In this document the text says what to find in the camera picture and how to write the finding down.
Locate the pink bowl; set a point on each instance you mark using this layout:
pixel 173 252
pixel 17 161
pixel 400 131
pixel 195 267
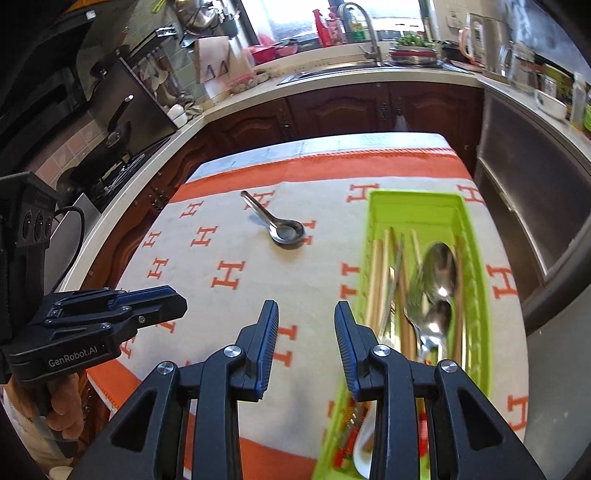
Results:
pixel 263 54

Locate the stainless steel built-in appliance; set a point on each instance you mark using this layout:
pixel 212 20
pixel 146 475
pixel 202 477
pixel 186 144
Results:
pixel 531 184

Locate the brown wooden base cabinets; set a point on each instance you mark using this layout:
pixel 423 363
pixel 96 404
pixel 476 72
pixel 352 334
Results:
pixel 341 110

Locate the pink white kettle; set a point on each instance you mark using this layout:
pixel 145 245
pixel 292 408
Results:
pixel 473 37

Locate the stainless steel canister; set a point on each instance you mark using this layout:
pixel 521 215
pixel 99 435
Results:
pixel 496 46

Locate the shiny metal stove screen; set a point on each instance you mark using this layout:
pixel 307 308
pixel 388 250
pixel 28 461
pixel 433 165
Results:
pixel 134 106

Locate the steel chopstick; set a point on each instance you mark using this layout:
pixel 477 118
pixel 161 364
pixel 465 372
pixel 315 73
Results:
pixel 392 286

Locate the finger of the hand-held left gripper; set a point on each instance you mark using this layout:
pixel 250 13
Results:
pixel 147 292
pixel 161 309

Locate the black gas stove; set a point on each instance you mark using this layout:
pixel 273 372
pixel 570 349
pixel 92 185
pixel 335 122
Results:
pixel 115 175

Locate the white ceramic cup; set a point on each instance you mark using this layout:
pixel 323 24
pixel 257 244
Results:
pixel 178 115

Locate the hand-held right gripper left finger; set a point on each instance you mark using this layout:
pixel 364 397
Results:
pixel 267 350

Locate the steel kitchen sink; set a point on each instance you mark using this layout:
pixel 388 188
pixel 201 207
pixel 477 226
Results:
pixel 332 71

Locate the pink lid food container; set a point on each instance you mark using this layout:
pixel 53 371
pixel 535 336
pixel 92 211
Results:
pixel 242 82

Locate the orange beige printed tablecloth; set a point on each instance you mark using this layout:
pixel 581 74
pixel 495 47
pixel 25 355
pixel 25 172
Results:
pixel 300 286

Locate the glass pitcher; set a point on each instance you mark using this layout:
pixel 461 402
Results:
pixel 519 69

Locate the red bottle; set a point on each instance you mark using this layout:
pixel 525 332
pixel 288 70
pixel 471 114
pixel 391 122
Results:
pixel 328 27

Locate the white plastic bottle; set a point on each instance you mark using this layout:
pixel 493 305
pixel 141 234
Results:
pixel 577 101

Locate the green plastic utensil tray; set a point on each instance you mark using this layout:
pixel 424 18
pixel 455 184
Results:
pixel 415 207

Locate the large steel spoon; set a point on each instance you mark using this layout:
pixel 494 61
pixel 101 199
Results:
pixel 441 267

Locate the dark brown chopstick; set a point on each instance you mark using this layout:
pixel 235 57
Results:
pixel 459 300

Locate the brown wooden chopstick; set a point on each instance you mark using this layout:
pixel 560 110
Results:
pixel 401 295

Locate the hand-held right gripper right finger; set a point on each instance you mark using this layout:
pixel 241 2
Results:
pixel 348 350

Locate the person's left hand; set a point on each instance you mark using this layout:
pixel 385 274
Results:
pixel 67 415

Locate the green bottle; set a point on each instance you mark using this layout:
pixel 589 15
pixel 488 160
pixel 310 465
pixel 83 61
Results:
pixel 356 25

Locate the white patterned bowl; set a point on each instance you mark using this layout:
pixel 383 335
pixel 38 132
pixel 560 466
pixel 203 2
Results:
pixel 551 106

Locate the wooden cutting board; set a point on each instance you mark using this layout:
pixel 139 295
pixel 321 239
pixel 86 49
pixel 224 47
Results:
pixel 210 53

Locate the steel soup spoon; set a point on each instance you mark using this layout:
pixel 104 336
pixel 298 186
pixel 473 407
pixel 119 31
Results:
pixel 286 230

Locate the white ceramic spoon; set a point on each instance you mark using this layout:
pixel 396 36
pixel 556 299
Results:
pixel 364 443

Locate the steel basin with greens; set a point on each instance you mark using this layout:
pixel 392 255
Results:
pixel 413 53

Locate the steel kitchen faucet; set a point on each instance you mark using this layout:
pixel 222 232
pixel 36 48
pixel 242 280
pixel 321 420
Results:
pixel 369 37

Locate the small steel spoon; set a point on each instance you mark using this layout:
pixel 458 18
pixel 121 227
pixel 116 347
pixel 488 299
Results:
pixel 438 318

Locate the white hanging plastic bag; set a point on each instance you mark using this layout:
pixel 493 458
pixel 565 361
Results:
pixel 400 125

